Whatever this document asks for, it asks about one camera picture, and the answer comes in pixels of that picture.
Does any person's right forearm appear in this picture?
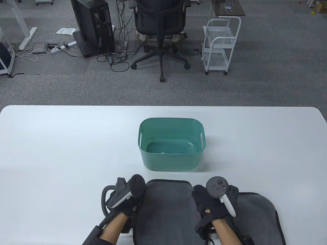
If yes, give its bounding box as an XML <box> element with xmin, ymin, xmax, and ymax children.
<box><xmin>212</xmin><ymin>218</ymin><xmax>243</xmax><ymax>245</ymax></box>

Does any white power strip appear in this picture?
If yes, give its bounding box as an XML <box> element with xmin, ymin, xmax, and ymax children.
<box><xmin>50</xmin><ymin>40</ymin><xmax>77</xmax><ymax>54</ymax></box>

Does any dark brown side table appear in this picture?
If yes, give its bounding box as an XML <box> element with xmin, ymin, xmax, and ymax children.
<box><xmin>211</xmin><ymin>0</ymin><xmax>246</xmax><ymax>17</ymax></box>

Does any green plastic basket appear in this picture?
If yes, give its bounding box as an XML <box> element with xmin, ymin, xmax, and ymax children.
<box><xmin>139</xmin><ymin>117</ymin><xmax>206</xmax><ymax>172</ymax></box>

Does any thick black glove cable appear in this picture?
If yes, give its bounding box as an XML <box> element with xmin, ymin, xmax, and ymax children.
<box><xmin>101</xmin><ymin>185</ymin><xmax>116</xmax><ymax>217</ymax></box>

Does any white desk leg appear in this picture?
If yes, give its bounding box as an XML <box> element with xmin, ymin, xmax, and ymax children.
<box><xmin>10</xmin><ymin>0</ymin><xmax>39</xmax><ymax>51</ymax></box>

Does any person's right hand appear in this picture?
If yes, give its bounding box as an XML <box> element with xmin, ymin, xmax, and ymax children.
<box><xmin>192</xmin><ymin>184</ymin><xmax>239</xmax><ymax>230</ymax></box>

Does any white frame cart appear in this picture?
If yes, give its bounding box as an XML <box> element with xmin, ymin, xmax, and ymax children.
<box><xmin>0</xmin><ymin>26</ymin><xmax>16</xmax><ymax>78</ymax></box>

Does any black and white hand controller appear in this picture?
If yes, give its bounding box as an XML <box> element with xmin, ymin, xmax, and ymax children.
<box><xmin>109</xmin><ymin>174</ymin><xmax>146</xmax><ymax>208</ymax></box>
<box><xmin>206</xmin><ymin>177</ymin><xmax>237</xmax><ymax>217</ymax></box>

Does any grey flat floor box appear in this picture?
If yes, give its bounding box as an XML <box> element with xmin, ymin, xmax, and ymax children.
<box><xmin>33</xmin><ymin>42</ymin><xmax>48</xmax><ymax>54</ymax></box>

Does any person's left hand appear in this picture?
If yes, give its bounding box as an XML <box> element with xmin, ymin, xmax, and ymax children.
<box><xmin>107</xmin><ymin>189</ymin><xmax>146</xmax><ymax>222</ymax></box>

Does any grey hand towel black trim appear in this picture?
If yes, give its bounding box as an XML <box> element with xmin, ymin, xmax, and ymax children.
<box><xmin>132</xmin><ymin>179</ymin><xmax>220</xmax><ymax>245</ymax></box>
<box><xmin>230</xmin><ymin>192</ymin><xmax>286</xmax><ymax>245</ymax></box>

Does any black office chair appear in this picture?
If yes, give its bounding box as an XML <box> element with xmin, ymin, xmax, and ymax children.
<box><xmin>130</xmin><ymin>0</ymin><xmax>191</xmax><ymax>82</ymax></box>

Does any black bag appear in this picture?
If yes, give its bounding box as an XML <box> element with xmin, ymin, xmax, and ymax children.
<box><xmin>0</xmin><ymin>42</ymin><xmax>13</xmax><ymax>70</ymax></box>

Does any tangle of black cables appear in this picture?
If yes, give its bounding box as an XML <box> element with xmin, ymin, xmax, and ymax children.
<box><xmin>97</xmin><ymin>0</ymin><xmax>133</xmax><ymax>72</ymax></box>

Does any black computer tower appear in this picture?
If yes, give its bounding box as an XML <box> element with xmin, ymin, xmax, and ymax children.
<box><xmin>71</xmin><ymin>0</ymin><xmax>116</xmax><ymax>58</ymax></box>

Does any white rolling wire cart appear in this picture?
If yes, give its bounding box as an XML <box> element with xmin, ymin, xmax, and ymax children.
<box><xmin>201</xmin><ymin>16</ymin><xmax>242</xmax><ymax>76</ymax></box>

